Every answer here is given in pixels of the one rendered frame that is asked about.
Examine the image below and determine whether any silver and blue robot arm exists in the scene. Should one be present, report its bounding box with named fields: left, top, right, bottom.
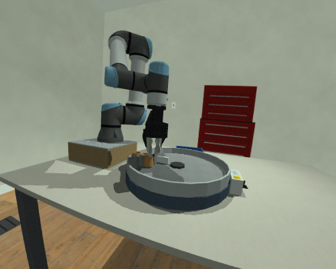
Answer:
left=97, top=30, right=169, bottom=143

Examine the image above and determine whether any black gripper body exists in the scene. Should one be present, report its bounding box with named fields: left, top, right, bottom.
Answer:
left=145, top=105, right=168, bottom=139

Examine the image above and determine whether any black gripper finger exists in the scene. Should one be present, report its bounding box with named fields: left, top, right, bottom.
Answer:
left=143, top=129, right=153, bottom=157
left=153, top=138, right=165, bottom=161

